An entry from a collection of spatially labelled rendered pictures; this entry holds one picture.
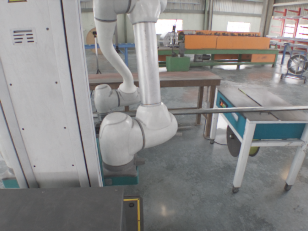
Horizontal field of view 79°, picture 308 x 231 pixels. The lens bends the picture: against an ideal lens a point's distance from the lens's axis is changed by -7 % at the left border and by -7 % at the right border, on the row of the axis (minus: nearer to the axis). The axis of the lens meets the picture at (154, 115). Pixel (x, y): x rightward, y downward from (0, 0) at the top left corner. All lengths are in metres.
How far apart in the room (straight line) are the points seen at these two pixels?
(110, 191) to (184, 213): 1.11
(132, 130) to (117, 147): 0.10
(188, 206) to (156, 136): 1.00
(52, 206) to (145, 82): 0.61
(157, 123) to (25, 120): 0.53
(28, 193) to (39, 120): 0.26
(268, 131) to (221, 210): 0.75
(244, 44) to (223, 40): 0.92
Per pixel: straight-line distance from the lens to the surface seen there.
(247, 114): 1.72
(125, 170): 0.97
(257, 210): 1.95
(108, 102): 1.15
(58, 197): 0.77
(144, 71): 0.92
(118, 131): 0.86
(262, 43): 8.80
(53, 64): 0.71
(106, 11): 0.91
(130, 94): 1.17
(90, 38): 12.19
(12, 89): 0.79
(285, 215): 2.02
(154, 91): 0.93
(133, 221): 1.31
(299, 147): 2.01
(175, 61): 6.31
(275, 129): 1.82
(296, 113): 1.97
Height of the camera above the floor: 1.35
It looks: 24 degrees down
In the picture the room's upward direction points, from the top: straight up
